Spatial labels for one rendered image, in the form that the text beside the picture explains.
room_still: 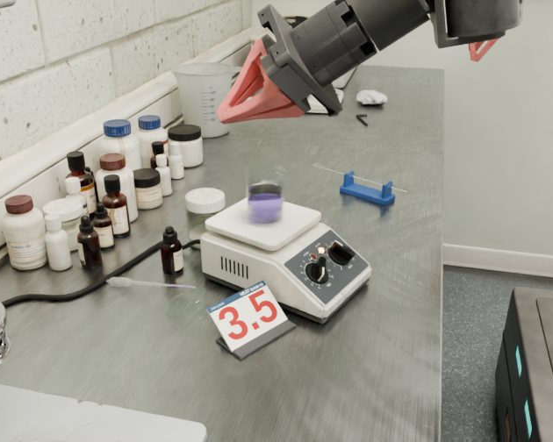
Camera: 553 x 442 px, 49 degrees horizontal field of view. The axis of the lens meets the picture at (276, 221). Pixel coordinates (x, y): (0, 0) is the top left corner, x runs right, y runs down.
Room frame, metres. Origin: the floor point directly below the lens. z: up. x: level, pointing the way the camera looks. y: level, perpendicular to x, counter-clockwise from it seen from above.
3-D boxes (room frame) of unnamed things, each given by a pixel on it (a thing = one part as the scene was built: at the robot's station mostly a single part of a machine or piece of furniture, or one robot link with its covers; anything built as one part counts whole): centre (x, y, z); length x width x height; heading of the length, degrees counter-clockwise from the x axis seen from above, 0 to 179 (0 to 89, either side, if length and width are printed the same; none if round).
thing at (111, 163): (0.91, 0.26, 0.80); 0.06 x 0.06 x 0.11
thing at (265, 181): (0.73, 0.01, 0.87); 0.06 x 0.05 x 0.08; 21
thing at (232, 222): (0.74, 0.02, 0.83); 0.12 x 0.12 x 0.01; 55
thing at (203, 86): (1.39, 0.15, 0.82); 0.18 x 0.13 x 0.15; 115
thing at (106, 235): (0.82, 0.26, 0.79); 0.03 x 0.03 x 0.07
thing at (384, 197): (1.01, -0.16, 0.77); 0.10 x 0.03 x 0.04; 51
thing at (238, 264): (0.72, 0.00, 0.79); 0.22 x 0.13 x 0.08; 55
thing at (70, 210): (0.82, 0.32, 0.78); 0.06 x 0.06 x 0.07
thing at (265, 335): (0.60, 0.03, 0.77); 0.09 x 0.06 x 0.04; 134
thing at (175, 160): (1.10, 0.19, 0.79); 0.03 x 0.03 x 0.07
